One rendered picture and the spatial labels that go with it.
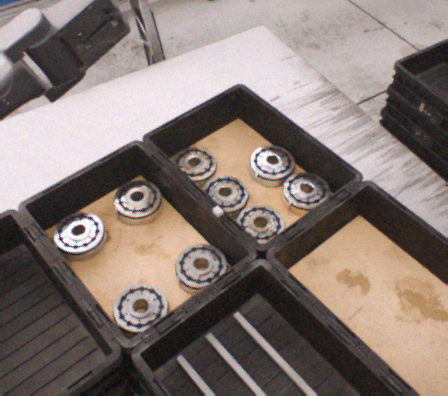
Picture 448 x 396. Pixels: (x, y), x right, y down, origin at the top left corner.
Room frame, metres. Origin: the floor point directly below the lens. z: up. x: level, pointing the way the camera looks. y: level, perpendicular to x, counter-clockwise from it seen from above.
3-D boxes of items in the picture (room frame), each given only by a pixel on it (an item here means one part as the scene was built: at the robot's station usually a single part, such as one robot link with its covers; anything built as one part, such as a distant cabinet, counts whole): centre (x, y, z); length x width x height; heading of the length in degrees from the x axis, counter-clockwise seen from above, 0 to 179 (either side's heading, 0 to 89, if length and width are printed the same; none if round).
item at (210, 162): (0.88, 0.06, 0.86); 0.10 x 0.10 x 0.01
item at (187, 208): (0.65, 0.17, 0.87); 0.40 x 0.30 x 0.11; 40
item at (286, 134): (0.84, -0.06, 0.87); 0.40 x 0.30 x 0.11; 40
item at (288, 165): (0.89, -0.12, 0.86); 0.10 x 0.10 x 0.01
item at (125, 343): (0.65, 0.17, 0.92); 0.40 x 0.30 x 0.02; 40
